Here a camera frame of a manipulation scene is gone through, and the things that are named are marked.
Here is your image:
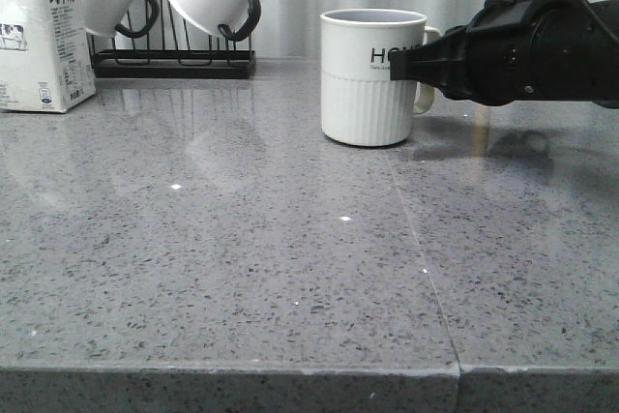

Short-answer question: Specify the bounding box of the wooden mug tree stand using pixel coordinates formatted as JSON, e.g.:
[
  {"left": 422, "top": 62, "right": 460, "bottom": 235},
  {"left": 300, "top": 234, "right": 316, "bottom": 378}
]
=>
[{"left": 472, "top": 106, "right": 491, "bottom": 153}]

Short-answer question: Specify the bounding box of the black wire mug rack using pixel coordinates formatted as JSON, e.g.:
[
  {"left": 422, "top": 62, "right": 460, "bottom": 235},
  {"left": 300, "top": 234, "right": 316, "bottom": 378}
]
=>
[{"left": 88, "top": 0, "right": 256, "bottom": 79}]

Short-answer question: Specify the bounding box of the white blue milk carton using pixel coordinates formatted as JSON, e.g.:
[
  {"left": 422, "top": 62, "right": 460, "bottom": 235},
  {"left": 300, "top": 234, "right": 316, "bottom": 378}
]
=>
[{"left": 1, "top": 0, "right": 96, "bottom": 113}]

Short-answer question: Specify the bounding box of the white ribbed HOME mug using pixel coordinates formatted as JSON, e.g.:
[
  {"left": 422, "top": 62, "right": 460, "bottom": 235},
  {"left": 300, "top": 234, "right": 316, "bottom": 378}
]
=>
[{"left": 320, "top": 9, "right": 441, "bottom": 147}]

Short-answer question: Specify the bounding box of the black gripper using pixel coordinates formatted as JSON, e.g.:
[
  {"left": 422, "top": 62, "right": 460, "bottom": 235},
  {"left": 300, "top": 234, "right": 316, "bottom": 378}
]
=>
[{"left": 389, "top": 0, "right": 618, "bottom": 108}]

